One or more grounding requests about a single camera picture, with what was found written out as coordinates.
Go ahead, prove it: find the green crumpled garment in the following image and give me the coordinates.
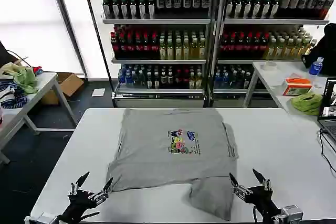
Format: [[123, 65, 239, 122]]
[[12, 66, 39, 95]]

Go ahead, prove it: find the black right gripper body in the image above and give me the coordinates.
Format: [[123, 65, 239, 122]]
[[245, 185, 282, 222]]

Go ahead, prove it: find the orange white carton box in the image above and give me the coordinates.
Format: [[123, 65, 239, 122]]
[[281, 77, 313, 97]]

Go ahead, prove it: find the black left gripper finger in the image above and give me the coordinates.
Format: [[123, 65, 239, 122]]
[[89, 177, 114, 205], [68, 171, 90, 196]]

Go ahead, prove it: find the narrow bottle shelf rack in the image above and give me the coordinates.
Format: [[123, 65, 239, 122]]
[[101, 0, 216, 108]]

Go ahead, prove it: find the wide bottle shelf rack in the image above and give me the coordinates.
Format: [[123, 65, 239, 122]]
[[209, 0, 332, 108]]

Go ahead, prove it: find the white side table with clothes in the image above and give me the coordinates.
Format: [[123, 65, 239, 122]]
[[0, 71, 78, 165]]

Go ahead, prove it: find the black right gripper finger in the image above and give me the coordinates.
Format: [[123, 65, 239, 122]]
[[251, 168, 272, 191], [228, 172, 250, 199]]

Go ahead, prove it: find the black bag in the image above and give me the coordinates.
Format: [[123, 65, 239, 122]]
[[301, 22, 336, 76]]

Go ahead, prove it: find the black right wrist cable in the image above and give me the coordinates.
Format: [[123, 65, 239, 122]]
[[252, 205, 264, 222]]

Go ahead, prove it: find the blue capped water bottle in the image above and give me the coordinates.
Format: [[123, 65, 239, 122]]
[[308, 56, 324, 77]]

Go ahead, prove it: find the bright green cloth bundle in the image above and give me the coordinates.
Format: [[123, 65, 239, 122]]
[[290, 92, 323, 116]]

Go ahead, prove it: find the white paper sheet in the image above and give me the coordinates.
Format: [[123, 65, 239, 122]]
[[91, 88, 107, 98]]

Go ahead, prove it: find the thin black slanted pole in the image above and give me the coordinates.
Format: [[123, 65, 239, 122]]
[[79, 0, 117, 108]]

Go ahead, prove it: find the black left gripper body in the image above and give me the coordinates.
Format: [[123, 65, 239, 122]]
[[57, 189, 101, 223]]

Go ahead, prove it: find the grey window frame post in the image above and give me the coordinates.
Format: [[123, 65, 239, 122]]
[[46, 0, 88, 78]]

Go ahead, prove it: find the brown cardboard box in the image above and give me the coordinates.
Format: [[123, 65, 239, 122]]
[[40, 72, 85, 105]]

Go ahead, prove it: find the grey printed t-shirt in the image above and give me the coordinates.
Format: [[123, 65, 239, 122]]
[[106, 108, 239, 221]]

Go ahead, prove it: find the blue white striped garment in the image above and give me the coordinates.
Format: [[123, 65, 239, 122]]
[[0, 80, 29, 110]]

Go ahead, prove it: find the white side table with laptop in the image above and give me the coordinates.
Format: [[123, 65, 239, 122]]
[[242, 60, 336, 131]]

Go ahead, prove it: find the grey open laptop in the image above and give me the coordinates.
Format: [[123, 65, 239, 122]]
[[317, 77, 336, 141]]

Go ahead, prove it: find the black laptop cable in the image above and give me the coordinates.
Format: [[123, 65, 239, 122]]
[[318, 127, 336, 178]]

